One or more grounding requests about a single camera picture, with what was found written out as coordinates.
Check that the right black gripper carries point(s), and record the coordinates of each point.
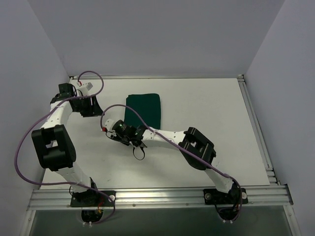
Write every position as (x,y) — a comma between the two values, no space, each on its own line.
(122,138)

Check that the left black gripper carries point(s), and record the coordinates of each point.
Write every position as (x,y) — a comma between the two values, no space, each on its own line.
(91,106)

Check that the green surgical cloth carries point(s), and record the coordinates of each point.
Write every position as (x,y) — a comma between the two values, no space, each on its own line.
(148,106)

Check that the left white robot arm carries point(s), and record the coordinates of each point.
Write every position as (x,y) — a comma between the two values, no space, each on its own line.
(53,145)

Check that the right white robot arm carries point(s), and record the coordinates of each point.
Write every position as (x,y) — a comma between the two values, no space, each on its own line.
(196,149)

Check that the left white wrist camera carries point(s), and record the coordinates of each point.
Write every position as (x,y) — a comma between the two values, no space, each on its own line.
(84,89)

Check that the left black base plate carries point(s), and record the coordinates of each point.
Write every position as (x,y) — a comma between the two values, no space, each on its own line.
(90,198)

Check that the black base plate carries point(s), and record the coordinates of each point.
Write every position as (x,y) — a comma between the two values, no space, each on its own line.
(90,198)
(214,197)

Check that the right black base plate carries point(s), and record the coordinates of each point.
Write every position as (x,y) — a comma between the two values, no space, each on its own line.
(214,197)

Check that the aluminium right side rail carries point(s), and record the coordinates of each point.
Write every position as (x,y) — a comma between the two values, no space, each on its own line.
(257,132)

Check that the aluminium rail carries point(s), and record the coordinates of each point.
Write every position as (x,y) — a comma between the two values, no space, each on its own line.
(257,132)
(146,198)

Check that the aluminium front rail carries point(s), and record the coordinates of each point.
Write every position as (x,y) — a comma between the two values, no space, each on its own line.
(146,198)

